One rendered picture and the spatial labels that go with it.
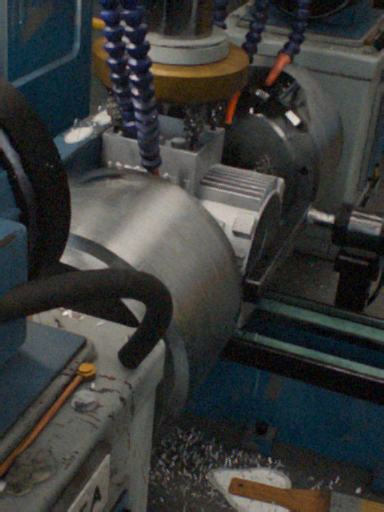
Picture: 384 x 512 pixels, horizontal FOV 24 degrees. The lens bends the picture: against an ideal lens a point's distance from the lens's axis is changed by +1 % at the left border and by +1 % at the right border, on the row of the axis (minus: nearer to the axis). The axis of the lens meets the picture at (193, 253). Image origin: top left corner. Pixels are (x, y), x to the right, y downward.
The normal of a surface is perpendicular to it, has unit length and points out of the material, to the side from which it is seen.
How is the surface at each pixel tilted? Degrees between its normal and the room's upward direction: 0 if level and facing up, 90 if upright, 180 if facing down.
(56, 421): 0
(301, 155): 90
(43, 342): 0
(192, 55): 90
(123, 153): 90
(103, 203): 2
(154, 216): 21
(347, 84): 90
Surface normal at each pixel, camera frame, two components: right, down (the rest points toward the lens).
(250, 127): -0.35, 0.41
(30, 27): 0.93, 0.24
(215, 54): 0.77, 0.36
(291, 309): 0.09, -0.88
